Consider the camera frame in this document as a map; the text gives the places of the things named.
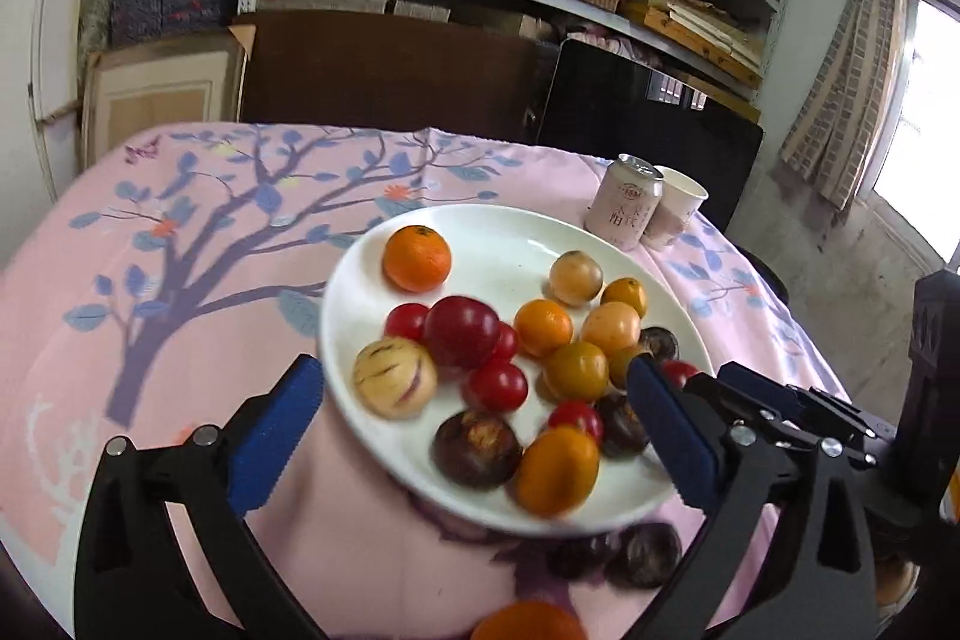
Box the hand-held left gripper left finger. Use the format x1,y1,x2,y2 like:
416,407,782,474
73,353,325,640

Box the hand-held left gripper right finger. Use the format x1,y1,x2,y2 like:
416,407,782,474
626,355,878,640

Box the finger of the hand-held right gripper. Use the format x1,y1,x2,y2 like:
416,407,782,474
682,372,877,470
716,362,897,444

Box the large dark brown water chestnut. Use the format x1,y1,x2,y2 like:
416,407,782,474
596,392,652,459

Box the dark red cherry tomato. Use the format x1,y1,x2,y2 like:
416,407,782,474
660,359,700,390

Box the small olive-yellow fruit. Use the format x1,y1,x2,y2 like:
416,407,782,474
607,345,652,392

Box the small red cherry tomato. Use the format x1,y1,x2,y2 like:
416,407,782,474
547,400,605,446

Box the yellow-orange mandarin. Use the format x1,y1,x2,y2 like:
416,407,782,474
514,426,601,517
541,341,610,402

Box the yellow round fruit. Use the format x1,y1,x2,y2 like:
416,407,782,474
580,301,642,357

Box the large striped pepino melon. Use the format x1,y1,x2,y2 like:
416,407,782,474
352,340,438,420

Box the small orange mandarin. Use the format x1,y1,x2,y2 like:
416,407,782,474
514,299,575,358
600,277,648,320

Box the small striped pepino melon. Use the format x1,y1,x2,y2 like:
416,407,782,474
549,250,605,307

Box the dark red plum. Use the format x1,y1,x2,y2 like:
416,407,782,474
424,296,502,369

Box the white oval plate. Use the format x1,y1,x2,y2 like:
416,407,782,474
319,203,717,540

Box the pink printed tablecloth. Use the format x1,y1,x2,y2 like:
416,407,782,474
0,121,856,640

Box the white paper cup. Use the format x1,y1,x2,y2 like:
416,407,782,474
641,166,710,250

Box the pale pink beverage can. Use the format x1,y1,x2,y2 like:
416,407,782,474
583,154,665,251

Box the large orange mandarin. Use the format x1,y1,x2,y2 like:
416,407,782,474
469,600,588,640

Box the window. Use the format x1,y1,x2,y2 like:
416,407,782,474
870,0,960,266

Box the beige checked curtain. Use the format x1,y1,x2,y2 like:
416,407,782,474
780,0,912,210

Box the black glossy panel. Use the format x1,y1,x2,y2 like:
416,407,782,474
536,38,764,235

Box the light wooden flat boxes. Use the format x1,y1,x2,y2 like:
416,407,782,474
626,0,766,101

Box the cardboard framed panel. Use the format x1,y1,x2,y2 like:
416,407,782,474
79,26,256,169

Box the pink cloth bundle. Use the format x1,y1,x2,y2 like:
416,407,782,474
525,14,661,67

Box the dark brown wooden panel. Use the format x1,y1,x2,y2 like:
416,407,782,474
232,10,560,145

